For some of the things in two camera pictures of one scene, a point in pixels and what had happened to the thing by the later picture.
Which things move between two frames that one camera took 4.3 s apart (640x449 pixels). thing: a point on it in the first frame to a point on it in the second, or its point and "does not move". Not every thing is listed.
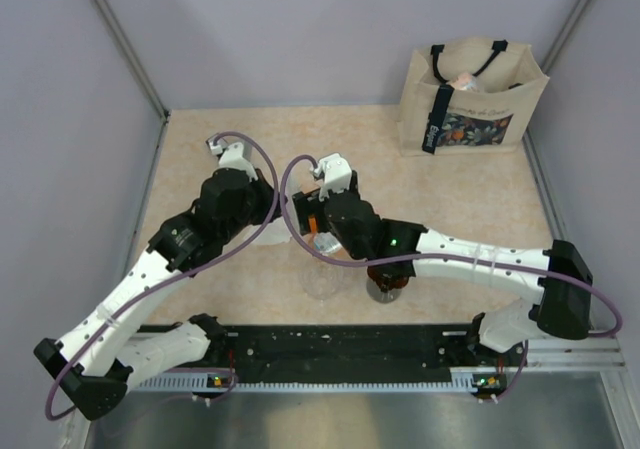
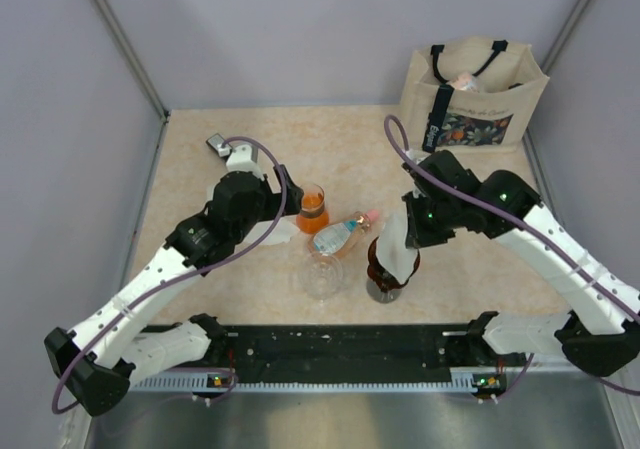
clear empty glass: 321,279 does not move
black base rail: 359,349 does not move
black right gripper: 308,204 to 417,236
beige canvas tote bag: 470,95 does not move
